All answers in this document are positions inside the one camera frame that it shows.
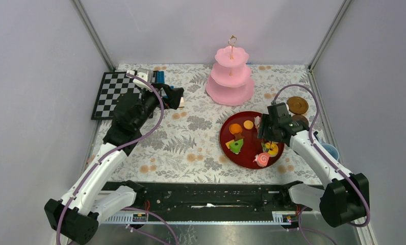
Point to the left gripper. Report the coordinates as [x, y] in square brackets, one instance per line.
[173, 95]

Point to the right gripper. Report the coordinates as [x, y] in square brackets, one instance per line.
[262, 132]

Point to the pink layered cake slice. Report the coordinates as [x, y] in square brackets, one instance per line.
[257, 121]

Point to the green cake slice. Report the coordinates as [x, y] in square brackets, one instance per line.
[237, 146]

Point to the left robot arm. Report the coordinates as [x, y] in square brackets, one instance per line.
[78, 213]

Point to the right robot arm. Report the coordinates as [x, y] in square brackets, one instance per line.
[344, 197]

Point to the blue lego brick on pillar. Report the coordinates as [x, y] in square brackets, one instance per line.
[160, 77]

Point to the dark brown wooden coaster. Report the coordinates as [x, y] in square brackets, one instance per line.
[301, 118]

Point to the yellow iced donut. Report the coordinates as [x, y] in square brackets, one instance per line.
[271, 149]

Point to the light brown wooden saucer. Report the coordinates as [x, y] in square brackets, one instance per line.
[297, 105]

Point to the round yellow biscuit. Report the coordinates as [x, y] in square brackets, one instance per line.
[248, 124]

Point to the pink swirl roll cake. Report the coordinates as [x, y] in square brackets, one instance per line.
[262, 159]

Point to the brown star cookie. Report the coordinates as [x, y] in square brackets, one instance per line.
[238, 136]

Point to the dark red round tray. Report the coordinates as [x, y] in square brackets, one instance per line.
[251, 146]

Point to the orange round tart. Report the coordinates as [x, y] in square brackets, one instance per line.
[235, 128]

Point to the square yellow cracker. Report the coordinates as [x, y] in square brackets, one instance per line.
[229, 143]

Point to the floral table cloth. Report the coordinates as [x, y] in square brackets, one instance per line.
[185, 148]

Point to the pink three-tier cake stand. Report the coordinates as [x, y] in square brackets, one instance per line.
[230, 82]

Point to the light blue mug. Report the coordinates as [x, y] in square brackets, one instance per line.
[331, 150]

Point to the black and white chessboard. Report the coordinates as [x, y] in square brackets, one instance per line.
[114, 85]

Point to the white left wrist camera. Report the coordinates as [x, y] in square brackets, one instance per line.
[145, 74]

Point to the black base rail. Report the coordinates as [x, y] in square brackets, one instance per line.
[206, 204]

